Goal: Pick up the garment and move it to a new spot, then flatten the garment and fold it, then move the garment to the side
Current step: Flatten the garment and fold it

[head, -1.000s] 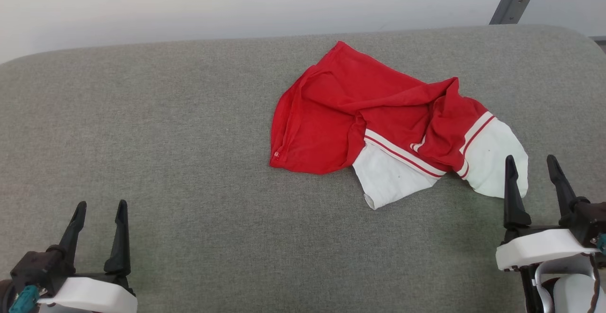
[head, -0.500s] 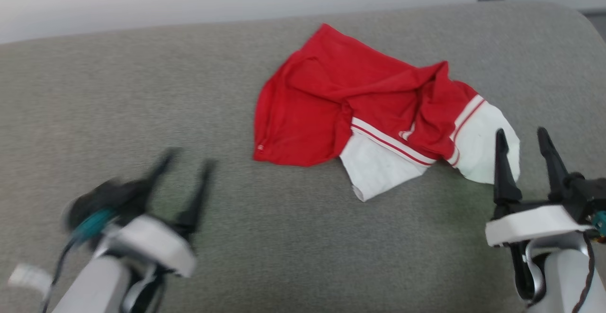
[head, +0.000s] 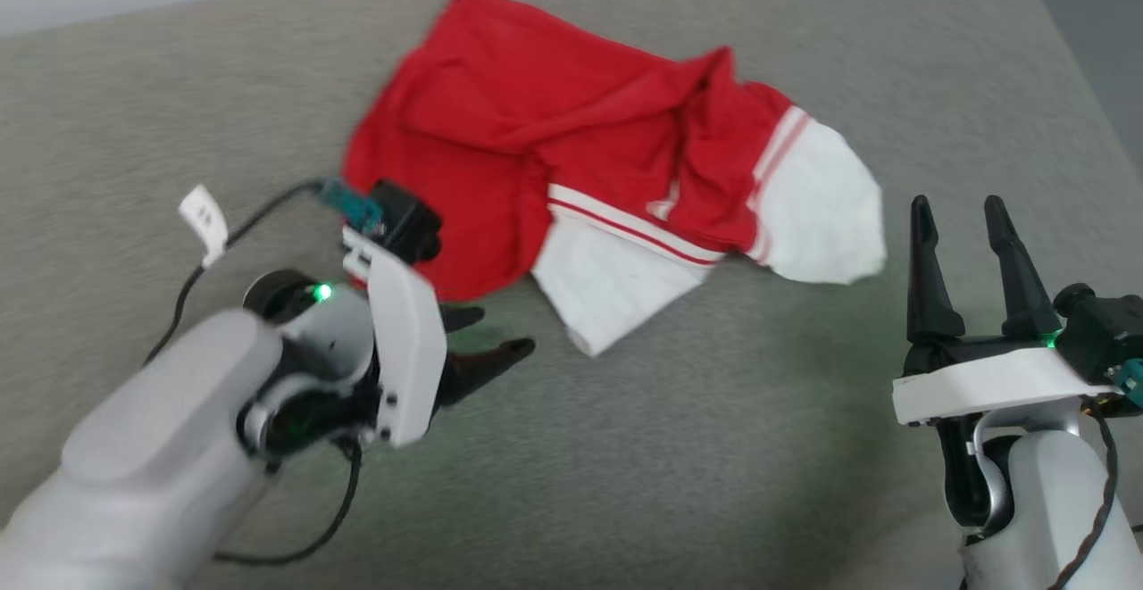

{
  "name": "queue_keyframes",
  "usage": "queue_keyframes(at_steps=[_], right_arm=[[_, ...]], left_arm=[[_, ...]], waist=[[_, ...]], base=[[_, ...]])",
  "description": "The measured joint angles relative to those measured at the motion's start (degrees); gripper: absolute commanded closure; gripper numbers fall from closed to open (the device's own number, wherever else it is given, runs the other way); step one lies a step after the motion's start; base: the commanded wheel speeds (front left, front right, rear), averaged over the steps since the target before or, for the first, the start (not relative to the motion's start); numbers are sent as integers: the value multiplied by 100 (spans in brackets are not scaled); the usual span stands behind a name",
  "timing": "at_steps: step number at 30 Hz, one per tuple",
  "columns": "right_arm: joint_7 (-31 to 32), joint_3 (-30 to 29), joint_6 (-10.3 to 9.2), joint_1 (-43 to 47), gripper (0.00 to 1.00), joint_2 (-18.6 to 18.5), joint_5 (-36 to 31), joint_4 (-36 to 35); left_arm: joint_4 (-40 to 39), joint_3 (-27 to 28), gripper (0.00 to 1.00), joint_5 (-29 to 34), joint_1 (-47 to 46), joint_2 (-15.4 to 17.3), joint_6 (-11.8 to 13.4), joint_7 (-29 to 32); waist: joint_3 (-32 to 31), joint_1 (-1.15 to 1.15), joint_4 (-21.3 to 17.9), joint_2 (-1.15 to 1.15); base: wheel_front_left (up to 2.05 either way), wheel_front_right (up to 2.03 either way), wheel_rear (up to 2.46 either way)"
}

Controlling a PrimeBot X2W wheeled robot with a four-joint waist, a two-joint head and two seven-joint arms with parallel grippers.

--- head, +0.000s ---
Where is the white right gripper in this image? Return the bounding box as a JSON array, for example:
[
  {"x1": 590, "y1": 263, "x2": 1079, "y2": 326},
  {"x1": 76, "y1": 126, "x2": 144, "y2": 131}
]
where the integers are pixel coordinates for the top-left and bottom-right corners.
[{"x1": 892, "y1": 195, "x2": 1119, "y2": 427}]

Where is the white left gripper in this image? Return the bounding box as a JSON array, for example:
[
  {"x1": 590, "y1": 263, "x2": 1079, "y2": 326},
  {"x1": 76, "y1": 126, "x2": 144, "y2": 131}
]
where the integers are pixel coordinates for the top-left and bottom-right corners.
[{"x1": 343, "y1": 224, "x2": 538, "y2": 448}]

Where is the red and white garment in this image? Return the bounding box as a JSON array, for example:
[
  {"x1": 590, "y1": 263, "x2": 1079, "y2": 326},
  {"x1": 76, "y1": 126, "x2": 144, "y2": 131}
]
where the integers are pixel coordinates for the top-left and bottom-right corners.
[{"x1": 342, "y1": 0, "x2": 888, "y2": 358}]

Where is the grey fabric sofa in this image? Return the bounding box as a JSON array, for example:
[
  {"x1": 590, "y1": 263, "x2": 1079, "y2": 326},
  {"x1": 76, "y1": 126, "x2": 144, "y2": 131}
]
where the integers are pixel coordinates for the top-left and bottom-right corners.
[{"x1": 0, "y1": 0, "x2": 1143, "y2": 590}]

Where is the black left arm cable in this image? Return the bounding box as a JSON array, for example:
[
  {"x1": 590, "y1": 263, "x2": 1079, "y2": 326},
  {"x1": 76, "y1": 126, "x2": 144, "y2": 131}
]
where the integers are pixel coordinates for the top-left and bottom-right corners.
[{"x1": 143, "y1": 178, "x2": 387, "y2": 567}]

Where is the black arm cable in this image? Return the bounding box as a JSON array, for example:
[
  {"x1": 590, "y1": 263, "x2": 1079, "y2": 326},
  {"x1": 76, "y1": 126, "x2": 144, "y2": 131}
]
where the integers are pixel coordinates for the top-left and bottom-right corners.
[
  {"x1": 1045, "y1": 394, "x2": 1143, "y2": 590},
  {"x1": 143, "y1": 178, "x2": 387, "y2": 567}
]

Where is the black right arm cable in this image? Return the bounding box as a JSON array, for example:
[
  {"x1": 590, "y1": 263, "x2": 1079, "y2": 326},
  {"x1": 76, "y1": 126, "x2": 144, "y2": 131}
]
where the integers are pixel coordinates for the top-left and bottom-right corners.
[{"x1": 1045, "y1": 394, "x2": 1143, "y2": 590}]

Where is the white cable label tag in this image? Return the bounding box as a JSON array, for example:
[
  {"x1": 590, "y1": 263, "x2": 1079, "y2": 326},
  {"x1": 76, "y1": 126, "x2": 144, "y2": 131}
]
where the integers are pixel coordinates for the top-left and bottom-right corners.
[{"x1": 178, "y1": 184, "x2": 230, "y2": 269}]

